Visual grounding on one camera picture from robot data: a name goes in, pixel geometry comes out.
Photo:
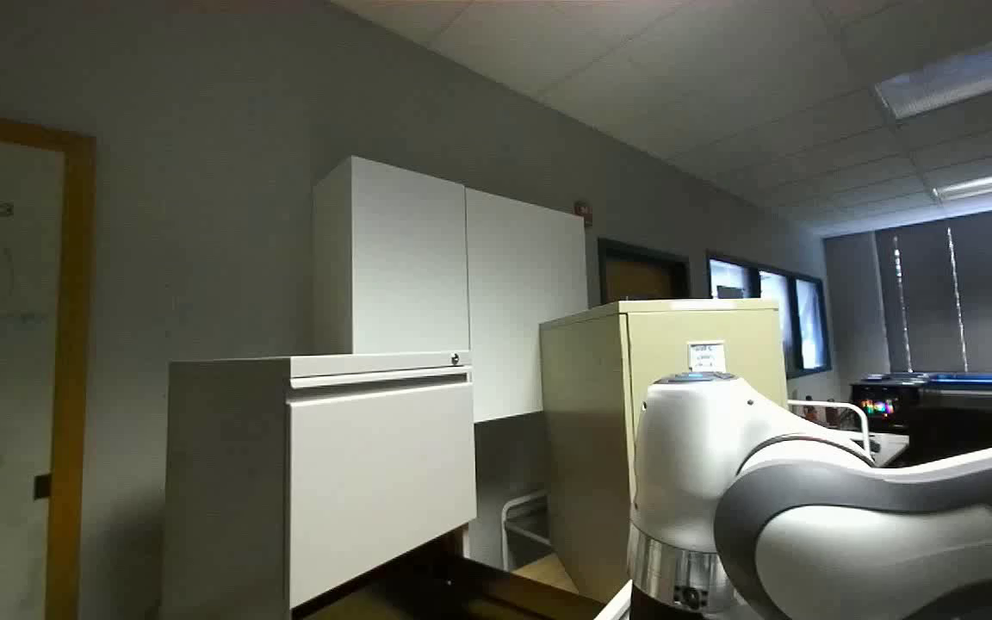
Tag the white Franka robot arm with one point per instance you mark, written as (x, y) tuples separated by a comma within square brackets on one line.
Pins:
[(864, 537)]

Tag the beige metal filing cabinet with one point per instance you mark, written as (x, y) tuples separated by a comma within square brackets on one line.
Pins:
[(600, 435)]

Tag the small grey filing cabinet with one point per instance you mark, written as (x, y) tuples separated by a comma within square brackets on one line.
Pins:
[(234, 482)]

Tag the white paper label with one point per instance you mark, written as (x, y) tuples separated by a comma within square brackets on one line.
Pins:
[(708, 355)]

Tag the dark framed window row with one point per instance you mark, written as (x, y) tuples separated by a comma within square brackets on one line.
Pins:
[(809, 320)]

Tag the black electronic equipment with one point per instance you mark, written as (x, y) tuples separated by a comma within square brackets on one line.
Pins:
[(932, 409)]

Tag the grey window blinds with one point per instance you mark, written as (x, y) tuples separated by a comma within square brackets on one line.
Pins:
[(957, 295)]

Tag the wood framed whiteboard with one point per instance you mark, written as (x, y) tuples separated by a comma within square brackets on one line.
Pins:
[(3, 379)]

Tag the narrow ceiling light panel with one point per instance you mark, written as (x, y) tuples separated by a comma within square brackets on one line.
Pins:
[(991, 181)]

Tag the large ceiling light panel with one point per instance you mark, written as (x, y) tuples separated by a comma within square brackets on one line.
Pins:
[(964, 69)]

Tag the white wall cabinet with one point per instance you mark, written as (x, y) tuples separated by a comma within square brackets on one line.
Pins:
[(526, 311), (399, 260)]

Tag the dark wooden door frame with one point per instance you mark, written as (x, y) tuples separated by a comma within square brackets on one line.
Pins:
[(639, 275)]

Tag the white metal tube frame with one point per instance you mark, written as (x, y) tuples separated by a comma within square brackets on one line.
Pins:
[(836, 412)]

